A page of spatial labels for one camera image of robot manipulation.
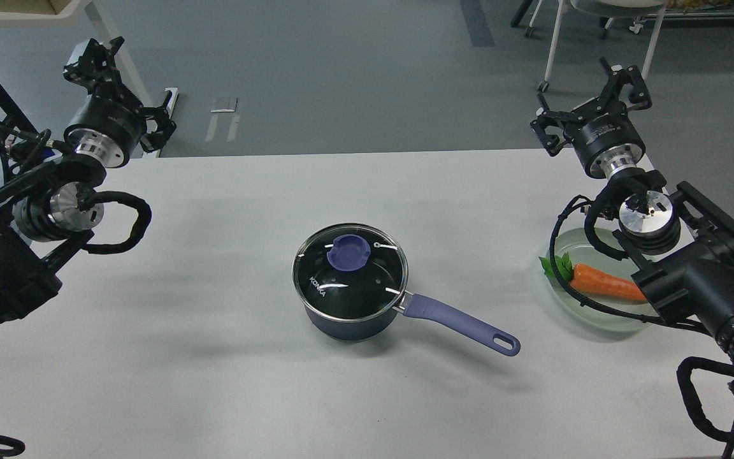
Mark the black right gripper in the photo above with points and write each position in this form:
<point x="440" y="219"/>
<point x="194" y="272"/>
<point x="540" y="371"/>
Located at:
<point x="608" y="143"/>

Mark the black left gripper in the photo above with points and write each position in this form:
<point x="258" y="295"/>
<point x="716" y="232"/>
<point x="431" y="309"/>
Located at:
<point x="102" y="128"/>

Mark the glass lid with blue knob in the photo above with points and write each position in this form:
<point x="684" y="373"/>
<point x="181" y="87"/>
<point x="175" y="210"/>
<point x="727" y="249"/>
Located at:
<point x="350" y="272"/>

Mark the blue saucepan with handle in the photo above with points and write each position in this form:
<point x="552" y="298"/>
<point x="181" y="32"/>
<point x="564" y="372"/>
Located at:
<point x="417" y="306"/>

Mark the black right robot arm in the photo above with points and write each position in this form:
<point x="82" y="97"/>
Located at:
<point x="682" y="244"/>

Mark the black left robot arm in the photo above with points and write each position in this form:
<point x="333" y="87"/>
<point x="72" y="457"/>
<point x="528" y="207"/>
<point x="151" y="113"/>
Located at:
<point x="50" y="204"/>

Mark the white chair on casters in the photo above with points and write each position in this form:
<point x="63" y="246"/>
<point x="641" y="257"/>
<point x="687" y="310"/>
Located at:
<point x="608" y="12"/>

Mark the orange toy carrot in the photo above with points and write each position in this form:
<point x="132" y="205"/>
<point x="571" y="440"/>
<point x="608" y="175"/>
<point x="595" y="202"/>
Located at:
<point x="590" y="280"/>

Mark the metal cart base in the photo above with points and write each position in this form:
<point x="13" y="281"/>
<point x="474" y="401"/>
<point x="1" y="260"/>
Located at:
<point x="695" y="12"/>

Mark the white table leg frame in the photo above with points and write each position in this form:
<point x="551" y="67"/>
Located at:
<point x="35" y="14"/>

